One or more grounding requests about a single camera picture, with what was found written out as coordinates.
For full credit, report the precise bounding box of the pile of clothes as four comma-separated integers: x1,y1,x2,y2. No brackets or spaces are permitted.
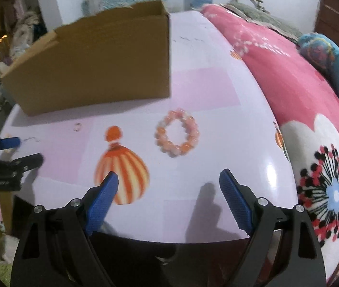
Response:
0,0,46,61

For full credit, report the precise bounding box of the pink floral blanket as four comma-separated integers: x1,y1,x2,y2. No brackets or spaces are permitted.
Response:
201,5,339,279

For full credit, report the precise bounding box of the brown cardboard box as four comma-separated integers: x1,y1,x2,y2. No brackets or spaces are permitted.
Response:
2,1,170,116

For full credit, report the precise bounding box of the blue patterned blanket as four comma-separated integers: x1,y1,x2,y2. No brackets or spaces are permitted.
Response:
297,33,339,98

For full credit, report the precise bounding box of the grey green pillow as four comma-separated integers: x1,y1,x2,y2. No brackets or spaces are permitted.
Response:
221,1,302,43

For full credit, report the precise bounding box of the orange bead bracelet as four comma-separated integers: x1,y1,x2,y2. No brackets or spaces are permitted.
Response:
154,107,201,158

